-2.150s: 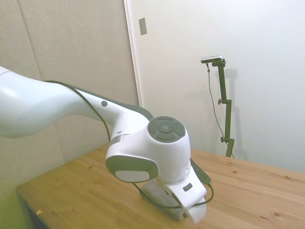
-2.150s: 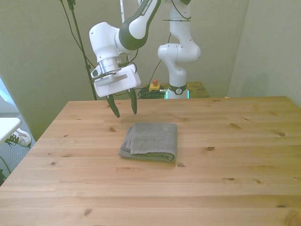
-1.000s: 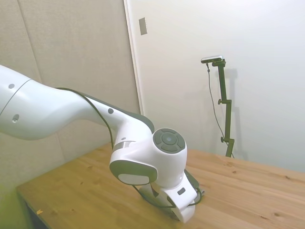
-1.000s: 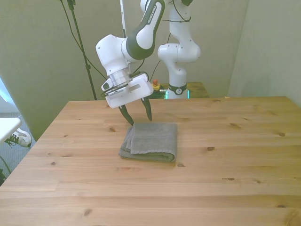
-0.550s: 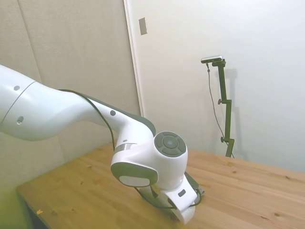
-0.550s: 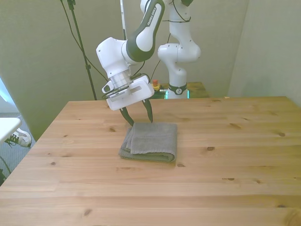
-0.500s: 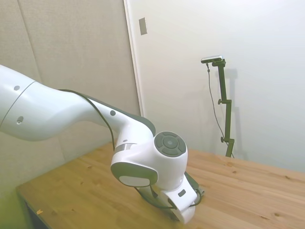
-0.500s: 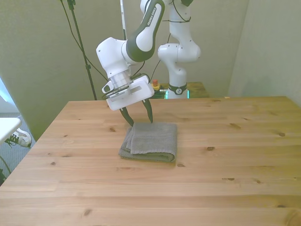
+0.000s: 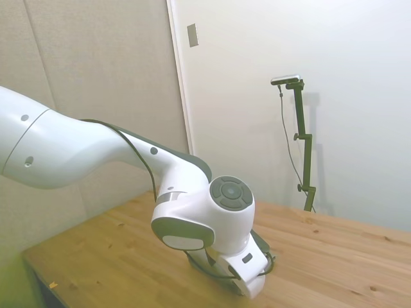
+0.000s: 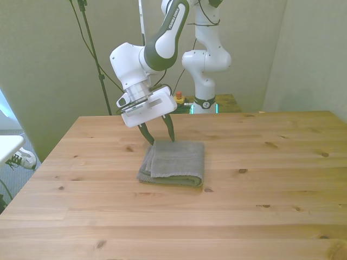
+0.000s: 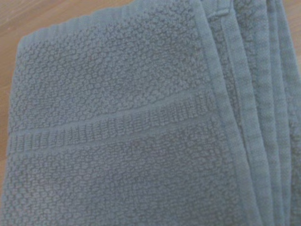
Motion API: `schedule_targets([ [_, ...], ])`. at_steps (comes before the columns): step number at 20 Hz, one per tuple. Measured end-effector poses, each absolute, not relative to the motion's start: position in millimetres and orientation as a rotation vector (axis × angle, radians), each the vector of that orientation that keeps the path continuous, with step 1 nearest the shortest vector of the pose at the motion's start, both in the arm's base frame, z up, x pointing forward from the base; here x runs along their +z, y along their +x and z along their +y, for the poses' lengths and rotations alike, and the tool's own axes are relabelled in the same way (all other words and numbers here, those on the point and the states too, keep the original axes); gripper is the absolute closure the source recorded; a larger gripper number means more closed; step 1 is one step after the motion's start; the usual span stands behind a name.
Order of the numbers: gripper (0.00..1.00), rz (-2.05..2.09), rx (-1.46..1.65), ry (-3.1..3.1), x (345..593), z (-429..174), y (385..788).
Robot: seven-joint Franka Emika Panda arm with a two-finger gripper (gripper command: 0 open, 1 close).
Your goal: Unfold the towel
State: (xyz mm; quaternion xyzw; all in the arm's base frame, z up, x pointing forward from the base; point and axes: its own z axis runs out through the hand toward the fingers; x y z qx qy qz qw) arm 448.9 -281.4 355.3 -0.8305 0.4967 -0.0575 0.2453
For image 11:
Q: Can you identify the grey-blue terry towel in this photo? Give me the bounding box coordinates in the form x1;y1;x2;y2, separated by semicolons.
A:
0;0;301;226

